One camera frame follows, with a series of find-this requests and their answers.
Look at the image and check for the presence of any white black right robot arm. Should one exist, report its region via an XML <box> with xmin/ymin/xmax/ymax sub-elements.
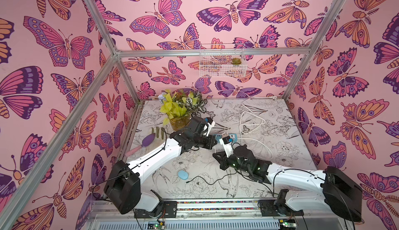
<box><xmin>213</xmin><ymin>145</ymin><xmax>363</xmax><ymax>223</ymax></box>

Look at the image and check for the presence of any pink purple hairbrush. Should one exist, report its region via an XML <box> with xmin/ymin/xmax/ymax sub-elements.
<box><xmin>125</xmin><ymin>133</ymin><xmax>156</xmax><ymax>157</ymax></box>

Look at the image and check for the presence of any potted plant in glass jar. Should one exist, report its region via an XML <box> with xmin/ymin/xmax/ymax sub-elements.
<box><xmin>158</xmin><ymin>88</ymin><xmax>207</xmax><ymax>131</ymax></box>

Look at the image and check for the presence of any beige striped cloth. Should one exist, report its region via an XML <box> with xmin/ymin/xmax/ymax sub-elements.
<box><xmin>146</xmin><ymin>127</ymin><xmax>168</xmax><ymax>164</ymax></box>

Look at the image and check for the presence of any black usb cable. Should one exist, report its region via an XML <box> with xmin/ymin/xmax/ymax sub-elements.
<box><xmin>185</xmin><ymin>170</ymin><xmax>239</xmax><ymax>185</ymax></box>

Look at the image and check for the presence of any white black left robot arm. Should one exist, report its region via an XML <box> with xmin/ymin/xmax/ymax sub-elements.
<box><xmin>104</xmin><ymin>130</ymin><xmax>217</xmax><ymax>217</ymax></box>

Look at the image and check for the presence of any aluminium cage frame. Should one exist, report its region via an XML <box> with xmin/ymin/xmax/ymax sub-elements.
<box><xmin>0</xmin><ymin>0</ymin><xmax>359</xmax><ymax>230</ymax></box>

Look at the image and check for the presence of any small green succulent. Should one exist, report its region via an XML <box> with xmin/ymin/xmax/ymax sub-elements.
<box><xmin>231</xmin><ymin>58</ymin><xmax>242</xmax><ymax>65</ymax></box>

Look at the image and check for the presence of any blue power strip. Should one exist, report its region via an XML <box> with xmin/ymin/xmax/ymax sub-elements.
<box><xmin>214</xmin><ymin>133</ymin><xmax>238</xmax><ymax>142</ymax></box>

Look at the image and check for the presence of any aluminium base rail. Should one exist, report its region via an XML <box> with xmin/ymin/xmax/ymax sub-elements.
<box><xmin>83</xmin><ymin>198</ymin><xmax>356</xmax><ymax>230</ymax></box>

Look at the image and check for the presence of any blue earbud case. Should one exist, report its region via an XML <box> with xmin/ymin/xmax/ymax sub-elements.
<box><xmin>178</xmin><ymin>170</ymin><xmax>189</xmax><ymax>180</ymax></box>

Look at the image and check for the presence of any white power strip cord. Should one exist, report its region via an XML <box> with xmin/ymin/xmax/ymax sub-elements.
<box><xmin>232</xmin><ymin>96</ymin><xmax>278</xmax><ymax>151</ymax></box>

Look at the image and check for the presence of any white wire wall basket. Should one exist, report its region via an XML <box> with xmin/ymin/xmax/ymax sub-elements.
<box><xmin>198</xmin><ymin>44</ymin><xmax>247</xmax><ymax>79</ymax></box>

